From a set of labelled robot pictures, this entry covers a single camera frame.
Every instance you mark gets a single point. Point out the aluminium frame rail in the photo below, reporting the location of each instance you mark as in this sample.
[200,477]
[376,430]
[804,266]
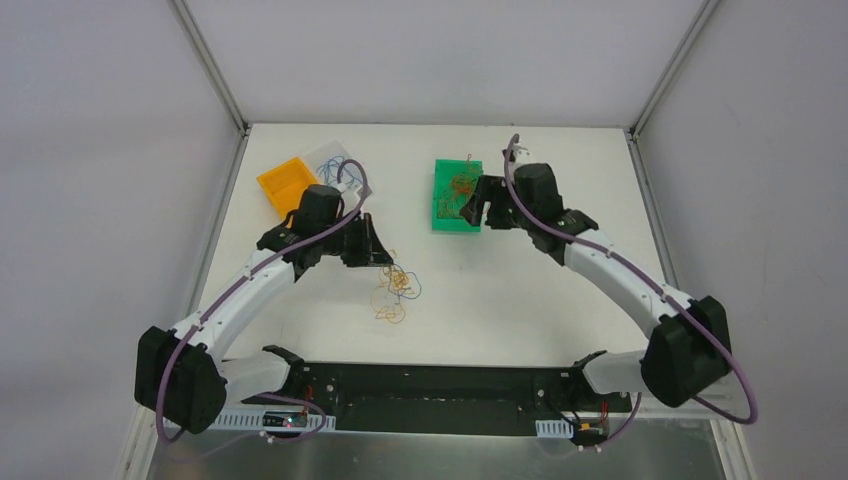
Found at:
[208,63]
[699,23]

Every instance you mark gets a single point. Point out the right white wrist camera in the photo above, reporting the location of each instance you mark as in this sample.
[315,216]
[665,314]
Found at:
[519,155]

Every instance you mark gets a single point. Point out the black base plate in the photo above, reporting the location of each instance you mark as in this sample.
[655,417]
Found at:
[421,399]

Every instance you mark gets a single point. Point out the right white cable duct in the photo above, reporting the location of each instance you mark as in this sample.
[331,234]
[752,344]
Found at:
[554,429]

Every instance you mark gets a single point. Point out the yellow plastic bin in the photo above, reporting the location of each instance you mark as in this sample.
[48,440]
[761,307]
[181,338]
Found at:
[284,185]

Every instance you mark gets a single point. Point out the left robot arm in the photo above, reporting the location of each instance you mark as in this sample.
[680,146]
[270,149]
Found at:
[182,374]

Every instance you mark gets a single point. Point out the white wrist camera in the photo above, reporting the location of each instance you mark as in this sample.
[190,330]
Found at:
[519,155]
[353,191]

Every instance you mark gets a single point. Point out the white translucent bin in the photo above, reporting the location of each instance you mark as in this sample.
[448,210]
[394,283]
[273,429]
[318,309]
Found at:
[325,162]

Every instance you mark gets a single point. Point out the left white cable duct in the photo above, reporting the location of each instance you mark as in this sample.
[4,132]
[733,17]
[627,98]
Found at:
[274,420]

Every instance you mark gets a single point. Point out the right aluminium frame rail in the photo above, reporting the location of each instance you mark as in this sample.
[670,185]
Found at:
[699,23]

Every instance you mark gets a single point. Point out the left aluminium frame rail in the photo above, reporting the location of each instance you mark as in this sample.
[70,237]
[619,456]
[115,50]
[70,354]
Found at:
[208,63]

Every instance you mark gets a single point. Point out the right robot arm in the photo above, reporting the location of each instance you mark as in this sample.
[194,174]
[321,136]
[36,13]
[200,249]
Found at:
[688,339]

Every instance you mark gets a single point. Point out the green plastic bin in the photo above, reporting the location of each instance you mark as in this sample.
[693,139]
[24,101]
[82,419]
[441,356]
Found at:
[454,183]

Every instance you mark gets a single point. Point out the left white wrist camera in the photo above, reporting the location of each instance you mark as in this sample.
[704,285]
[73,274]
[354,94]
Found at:
[353,191]

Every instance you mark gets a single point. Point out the white cable duct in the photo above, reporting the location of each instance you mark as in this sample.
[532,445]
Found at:
[274,420]
[554,429]

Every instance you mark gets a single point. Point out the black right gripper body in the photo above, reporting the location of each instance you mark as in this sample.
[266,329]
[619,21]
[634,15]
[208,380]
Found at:
[492,204]

